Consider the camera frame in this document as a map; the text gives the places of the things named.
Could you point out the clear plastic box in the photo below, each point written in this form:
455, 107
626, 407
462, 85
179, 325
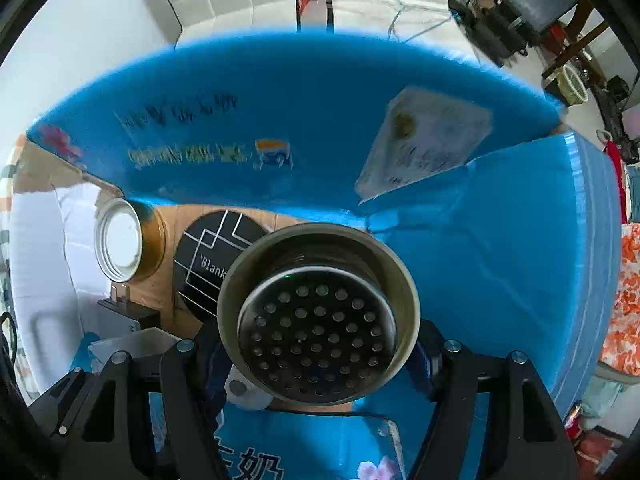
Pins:
148, 342

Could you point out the blue striped tablecloth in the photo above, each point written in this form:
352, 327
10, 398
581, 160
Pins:
599, 222

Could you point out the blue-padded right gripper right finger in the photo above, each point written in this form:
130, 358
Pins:
492, 418

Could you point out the orange floral cloth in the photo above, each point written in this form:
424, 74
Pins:
621, 345

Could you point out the black round ME compact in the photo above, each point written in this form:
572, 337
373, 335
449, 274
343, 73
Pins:
204, 255

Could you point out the black power adapter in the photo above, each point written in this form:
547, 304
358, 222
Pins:
118, 315

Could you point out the wire clothes hanger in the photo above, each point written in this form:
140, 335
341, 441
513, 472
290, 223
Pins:
424, 16

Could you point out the black weight bench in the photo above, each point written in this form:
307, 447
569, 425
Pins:
502, 28

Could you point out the white earbuds case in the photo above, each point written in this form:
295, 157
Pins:
245, 394

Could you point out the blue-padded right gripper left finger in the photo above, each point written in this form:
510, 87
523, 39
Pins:
146, 418

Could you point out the blue milk carton box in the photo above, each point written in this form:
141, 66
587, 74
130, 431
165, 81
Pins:
460, 170

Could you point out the grey perforated round tin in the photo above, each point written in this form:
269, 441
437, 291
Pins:
318, 314

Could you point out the green waste bin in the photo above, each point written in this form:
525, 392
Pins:
566, 85

